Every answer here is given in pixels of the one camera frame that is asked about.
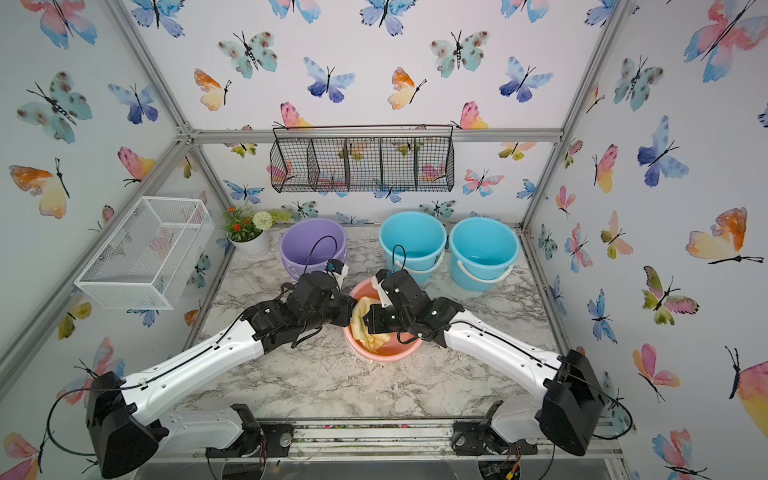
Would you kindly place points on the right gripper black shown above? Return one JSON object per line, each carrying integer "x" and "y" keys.
{"x": 374, "y": 324}

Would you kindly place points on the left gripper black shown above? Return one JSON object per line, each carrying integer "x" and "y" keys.
{"x": 345, "y": 308}

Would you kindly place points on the pink plastic bucket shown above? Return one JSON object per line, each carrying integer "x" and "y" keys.
{"x": 398, "y": 348}

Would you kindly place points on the yellow microfiber cloth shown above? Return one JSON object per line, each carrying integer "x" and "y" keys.
{"x": 359, "y": 329}

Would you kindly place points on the purple plastic bucket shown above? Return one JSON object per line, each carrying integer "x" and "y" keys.
{"x": 308, "y": 246}

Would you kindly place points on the teal plastic bucket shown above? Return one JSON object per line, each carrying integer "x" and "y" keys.
{"x": 414, "y": 242}
{"x": 483, "y": 253}

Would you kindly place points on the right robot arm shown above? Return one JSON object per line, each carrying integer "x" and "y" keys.
{"x": 568, "y": 400}

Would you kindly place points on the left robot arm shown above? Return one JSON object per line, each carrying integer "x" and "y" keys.
{"x": 130, "y": 419}

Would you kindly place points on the potted flower plant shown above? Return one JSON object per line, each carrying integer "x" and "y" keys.
{"x": 248, "y": 231}

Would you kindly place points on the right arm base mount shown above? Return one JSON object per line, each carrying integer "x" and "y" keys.
{"x": 477, "y": 438}

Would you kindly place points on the aluminium front rail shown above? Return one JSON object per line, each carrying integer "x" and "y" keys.
{"x": 330, "y": 440}

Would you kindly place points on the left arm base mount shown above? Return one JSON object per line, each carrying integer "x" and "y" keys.
{"x": 266, "y": 441}

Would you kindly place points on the black wire wall basket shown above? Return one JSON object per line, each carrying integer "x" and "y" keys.
{"x": 363, "y": 159}

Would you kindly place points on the white wire mesh basket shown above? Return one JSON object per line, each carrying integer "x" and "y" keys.
{"x": 149, "y": 256}

